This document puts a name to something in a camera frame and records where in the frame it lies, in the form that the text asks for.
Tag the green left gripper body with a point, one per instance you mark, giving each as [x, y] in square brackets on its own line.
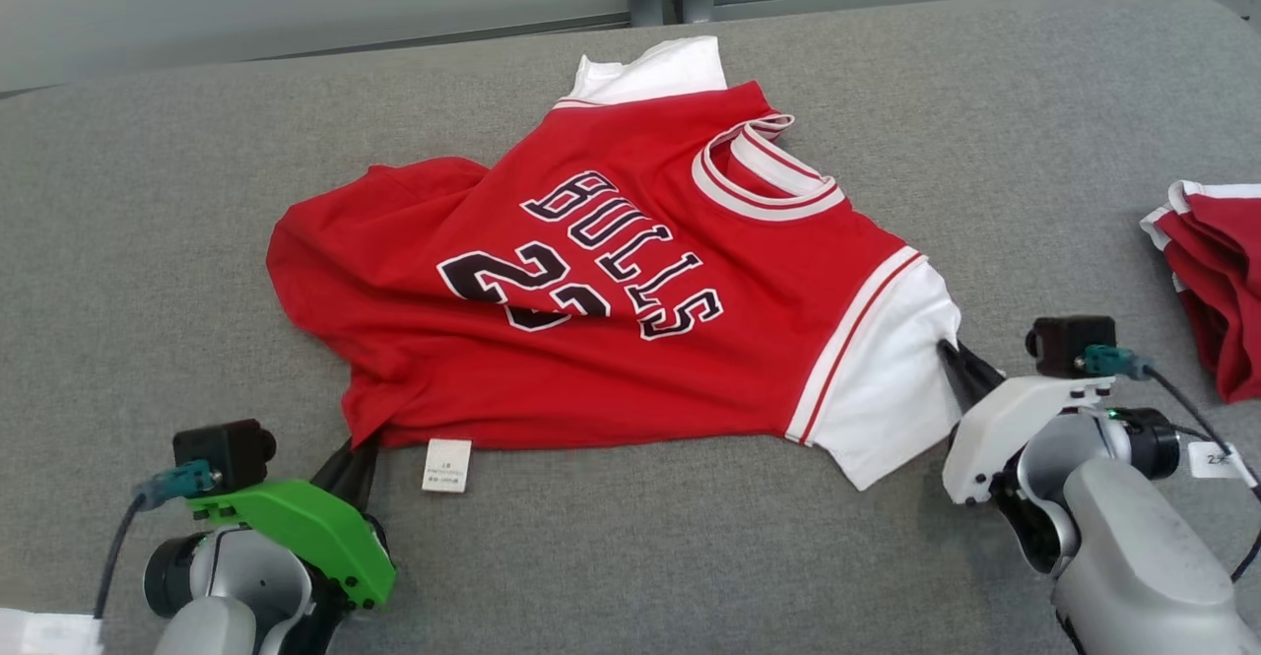
[296, 527]

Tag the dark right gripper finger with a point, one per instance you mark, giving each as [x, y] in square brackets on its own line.
[958, 379]
[983, 379]

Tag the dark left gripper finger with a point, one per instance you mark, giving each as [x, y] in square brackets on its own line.
[337, 473]
[365, 478]

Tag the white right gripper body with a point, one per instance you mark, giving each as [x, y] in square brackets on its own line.
[1005, 428]

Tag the red garment with white stripes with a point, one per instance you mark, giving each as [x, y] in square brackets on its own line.
[1222, 281]

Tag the red Bulls jersey white sleeves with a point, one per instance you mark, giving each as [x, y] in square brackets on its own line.
[611, 360]

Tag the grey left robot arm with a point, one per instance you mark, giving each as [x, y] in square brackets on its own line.
[232, 596]

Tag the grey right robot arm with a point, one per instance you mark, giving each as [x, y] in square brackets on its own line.
[1133, 556]

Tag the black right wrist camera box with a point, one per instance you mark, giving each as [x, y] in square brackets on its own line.
[1069, 345]

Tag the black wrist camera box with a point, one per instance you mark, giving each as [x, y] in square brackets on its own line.
[227, 448]
[1069, 345]

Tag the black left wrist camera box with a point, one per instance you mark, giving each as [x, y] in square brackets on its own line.
[227, 448]

